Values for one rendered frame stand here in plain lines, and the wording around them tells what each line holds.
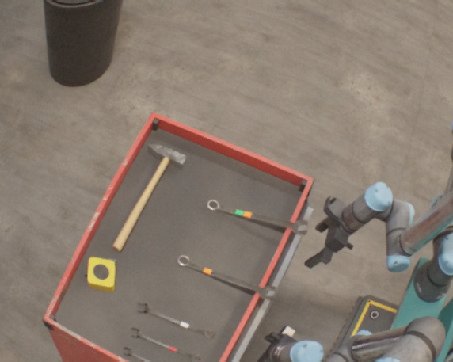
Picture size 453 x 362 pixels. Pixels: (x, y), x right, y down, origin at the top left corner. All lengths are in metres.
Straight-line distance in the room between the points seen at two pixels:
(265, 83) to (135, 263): 1.70
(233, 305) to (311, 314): 1.06
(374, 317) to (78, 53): 1.68
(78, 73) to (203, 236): 1.53
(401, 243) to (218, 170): 0.55
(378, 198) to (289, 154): 1.33
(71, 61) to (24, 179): 0.57
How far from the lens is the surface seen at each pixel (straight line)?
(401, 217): 2.07
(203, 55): 3.58
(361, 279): 3.07
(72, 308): 1.91
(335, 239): 2.10
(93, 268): 1.91
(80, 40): 3.17
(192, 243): 2.00
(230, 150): 2.12
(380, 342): 1.72
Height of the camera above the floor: 2.66
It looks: 57 degrees down
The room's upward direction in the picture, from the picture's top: 12 degrees clockwise
